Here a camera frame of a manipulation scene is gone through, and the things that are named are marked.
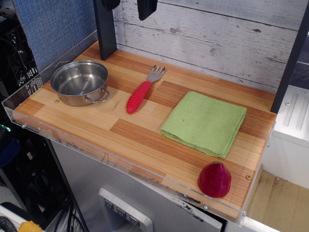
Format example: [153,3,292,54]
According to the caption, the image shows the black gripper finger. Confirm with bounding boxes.
[137,0,158,20]
[101,0,120,11]

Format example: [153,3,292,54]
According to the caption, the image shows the stainless steel pot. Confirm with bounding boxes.
[50,60,110,106]

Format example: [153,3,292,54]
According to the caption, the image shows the green folded towel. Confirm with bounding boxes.
[160,91,247,159]

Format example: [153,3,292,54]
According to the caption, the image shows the black plastic crate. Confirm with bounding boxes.
[0,24,42,95]

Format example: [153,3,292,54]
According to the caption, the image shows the clear acrylic table guard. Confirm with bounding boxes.
[4,35,276,224]

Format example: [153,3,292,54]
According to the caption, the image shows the red pear shaped toy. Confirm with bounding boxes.
[197,161,231,198]

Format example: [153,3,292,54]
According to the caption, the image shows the silver cabinet with dispenser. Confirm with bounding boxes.
[51,142,226,232]

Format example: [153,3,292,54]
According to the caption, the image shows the white side counter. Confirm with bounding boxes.
[261,86,309,188]

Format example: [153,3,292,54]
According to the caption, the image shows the yellow object bottom left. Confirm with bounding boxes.
[18,221,43,232]

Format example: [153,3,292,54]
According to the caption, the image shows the dark left vertical post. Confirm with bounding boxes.
[93,0,117,60]

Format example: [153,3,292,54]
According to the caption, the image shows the dark vertical post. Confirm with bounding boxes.
[93,0,117,60]
[270,1,309,114]

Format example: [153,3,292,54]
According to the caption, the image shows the red handled fork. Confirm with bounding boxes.
[126,65,166,114]

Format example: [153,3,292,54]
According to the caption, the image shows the dark right vertical post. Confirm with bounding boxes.
[270,1,309,114]

